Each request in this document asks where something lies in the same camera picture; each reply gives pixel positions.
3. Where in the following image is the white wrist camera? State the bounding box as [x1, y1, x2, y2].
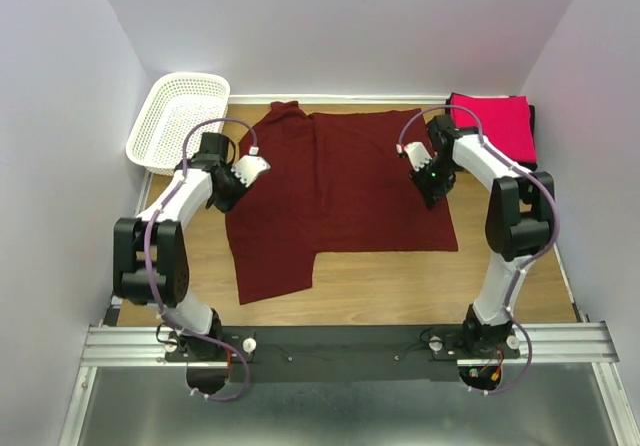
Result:
[396, 142, 433, 171]
[231, 146, 271, 188]

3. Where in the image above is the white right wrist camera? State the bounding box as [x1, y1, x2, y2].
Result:
[396, 142, 433, 171]

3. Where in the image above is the folded black t shirt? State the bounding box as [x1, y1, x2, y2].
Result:
[443, 93, 540, 172]

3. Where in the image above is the maroon t shirt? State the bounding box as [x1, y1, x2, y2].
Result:
[225, 102, 458, 304]

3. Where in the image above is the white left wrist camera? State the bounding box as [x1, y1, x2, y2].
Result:
[231, 146, 271, 188]

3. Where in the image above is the white plastic laundry basket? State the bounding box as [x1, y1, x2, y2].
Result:
[125, 72, 230, 176]

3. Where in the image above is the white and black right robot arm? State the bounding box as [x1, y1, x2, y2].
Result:
[396, 114, 559, 358]

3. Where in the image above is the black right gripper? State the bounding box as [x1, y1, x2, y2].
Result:
[407, 158, 458, 210]

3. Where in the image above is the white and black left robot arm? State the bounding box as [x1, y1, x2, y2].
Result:
[113, 132, 271, 363]

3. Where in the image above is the folded pink t shirt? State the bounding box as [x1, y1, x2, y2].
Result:
[447, 93, 538, 165]

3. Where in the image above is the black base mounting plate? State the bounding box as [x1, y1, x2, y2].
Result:
[157, 325, 521, 395]

